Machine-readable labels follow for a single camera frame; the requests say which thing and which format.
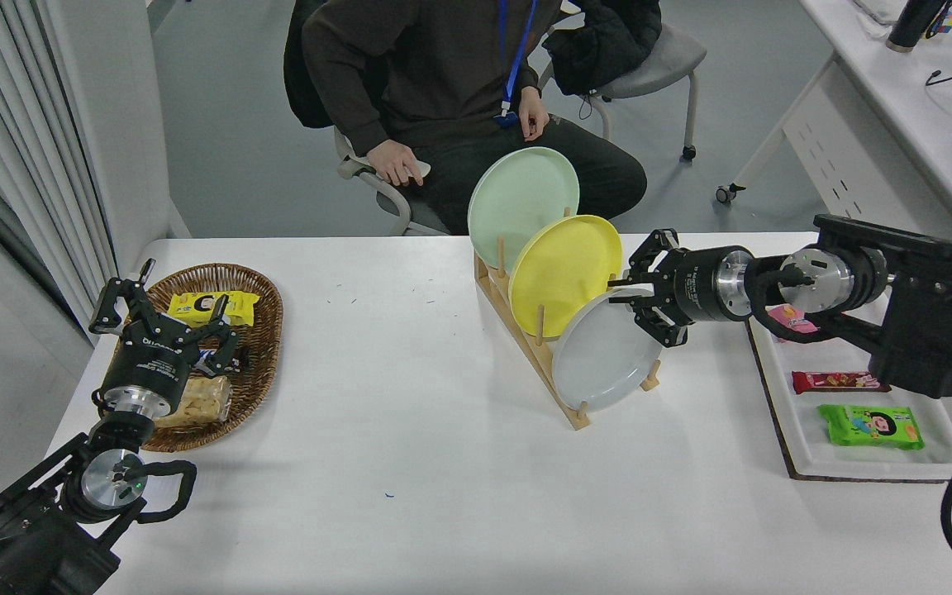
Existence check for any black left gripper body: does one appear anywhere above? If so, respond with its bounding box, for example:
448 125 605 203
102 328 201 397

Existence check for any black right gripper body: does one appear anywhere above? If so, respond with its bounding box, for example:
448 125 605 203
662 245 730 326

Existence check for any grey plate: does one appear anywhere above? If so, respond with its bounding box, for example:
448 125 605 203
551 288 669 412

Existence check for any yellow plate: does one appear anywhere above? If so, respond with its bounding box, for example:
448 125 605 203
508 215 623 338

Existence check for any wooden plate rack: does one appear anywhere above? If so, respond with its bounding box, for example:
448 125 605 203
474 207 663 431

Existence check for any pale green plate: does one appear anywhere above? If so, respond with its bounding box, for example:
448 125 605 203
468 147 581 272

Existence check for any person's left hand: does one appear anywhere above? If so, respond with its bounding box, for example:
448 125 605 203
519 85 551 142

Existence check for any person's right hand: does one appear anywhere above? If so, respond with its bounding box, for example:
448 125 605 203
367 139 428 188

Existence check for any dark snack bar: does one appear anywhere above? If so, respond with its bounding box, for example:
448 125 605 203
193 345 250 374

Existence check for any yellow snack packet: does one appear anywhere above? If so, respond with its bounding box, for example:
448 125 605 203
167 290 260 327

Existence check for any brown wicker basket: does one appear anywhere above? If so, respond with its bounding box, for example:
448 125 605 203
115 263 284 454

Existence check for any clear bag of crackers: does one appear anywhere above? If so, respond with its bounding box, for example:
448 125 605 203
154 374 233 429

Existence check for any pink snack packet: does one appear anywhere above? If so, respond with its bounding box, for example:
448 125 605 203
765 304 821 342

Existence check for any red snack bar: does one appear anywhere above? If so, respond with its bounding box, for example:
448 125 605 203
791 370 892 395

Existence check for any white tray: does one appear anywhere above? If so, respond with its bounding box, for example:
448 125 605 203
742 318 952 483

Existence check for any grey chair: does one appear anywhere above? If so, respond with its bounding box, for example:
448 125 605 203
583 23 708 163

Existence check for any cream office chair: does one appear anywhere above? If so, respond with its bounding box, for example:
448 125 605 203
336 124 452 237

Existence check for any black puffer jacket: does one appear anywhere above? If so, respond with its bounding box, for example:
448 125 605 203
544 0 664 97

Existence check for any green snack packet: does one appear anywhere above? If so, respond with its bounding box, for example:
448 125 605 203
816 403 925 450

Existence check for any white side desk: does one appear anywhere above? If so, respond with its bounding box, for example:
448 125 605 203
716 0 952 464

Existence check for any person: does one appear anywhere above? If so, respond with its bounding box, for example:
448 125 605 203
301 0 649 236

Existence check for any black flask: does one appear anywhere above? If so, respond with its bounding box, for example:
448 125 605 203
887 0 952 54

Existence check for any blue lanyard badge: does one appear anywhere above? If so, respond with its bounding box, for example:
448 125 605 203
494 0 540 130

